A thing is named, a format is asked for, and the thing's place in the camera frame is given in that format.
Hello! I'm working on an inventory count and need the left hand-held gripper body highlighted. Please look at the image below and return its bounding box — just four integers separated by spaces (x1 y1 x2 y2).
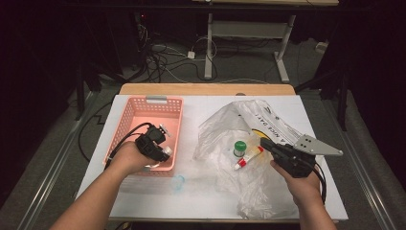
134 124 172 163

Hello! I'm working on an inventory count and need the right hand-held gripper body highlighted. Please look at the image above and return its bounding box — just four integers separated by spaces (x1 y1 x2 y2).
269 133 345 179

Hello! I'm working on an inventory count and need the red and white ointment tube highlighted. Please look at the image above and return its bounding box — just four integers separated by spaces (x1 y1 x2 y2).
234 146 265 171

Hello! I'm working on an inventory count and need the pink perforated plastic basket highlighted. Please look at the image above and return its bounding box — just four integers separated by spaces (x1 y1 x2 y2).
102 95 185 177

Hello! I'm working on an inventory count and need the green capped small bottle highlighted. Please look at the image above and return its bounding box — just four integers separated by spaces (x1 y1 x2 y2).
233 140 248 158

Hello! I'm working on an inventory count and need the clear printed plastic bag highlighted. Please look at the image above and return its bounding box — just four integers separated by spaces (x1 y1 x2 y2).
192 99 307 220

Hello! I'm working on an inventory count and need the person's left hand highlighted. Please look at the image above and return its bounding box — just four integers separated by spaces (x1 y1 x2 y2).
109 141 161 176

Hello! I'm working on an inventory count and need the person's right hand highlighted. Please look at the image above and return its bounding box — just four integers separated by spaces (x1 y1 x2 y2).
270 159 322 207

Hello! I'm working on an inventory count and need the black stand leg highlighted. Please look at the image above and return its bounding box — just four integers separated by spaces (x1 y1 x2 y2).
76 61 86 122

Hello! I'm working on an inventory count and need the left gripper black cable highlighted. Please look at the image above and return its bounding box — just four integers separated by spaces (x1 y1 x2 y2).
105 122 152 169

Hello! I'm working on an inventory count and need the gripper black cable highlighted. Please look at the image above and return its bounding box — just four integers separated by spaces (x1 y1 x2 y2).
105 122 152 169
310 161 328 205

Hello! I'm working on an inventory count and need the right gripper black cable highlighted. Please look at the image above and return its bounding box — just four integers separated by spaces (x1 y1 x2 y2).
310 161 328 205

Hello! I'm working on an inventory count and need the black floor cable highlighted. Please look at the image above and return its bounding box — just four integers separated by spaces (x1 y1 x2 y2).
78 101 113 162

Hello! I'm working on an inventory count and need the tangle of floor cables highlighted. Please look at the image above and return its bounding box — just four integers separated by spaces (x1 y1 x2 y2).
137 22 221 84

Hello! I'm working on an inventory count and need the metal floor rail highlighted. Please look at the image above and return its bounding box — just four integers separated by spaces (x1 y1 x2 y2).
322 95 403 230
18 92 97 230

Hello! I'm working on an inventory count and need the white metal desk frame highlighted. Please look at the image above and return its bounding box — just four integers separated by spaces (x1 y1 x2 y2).
204 12 296 84

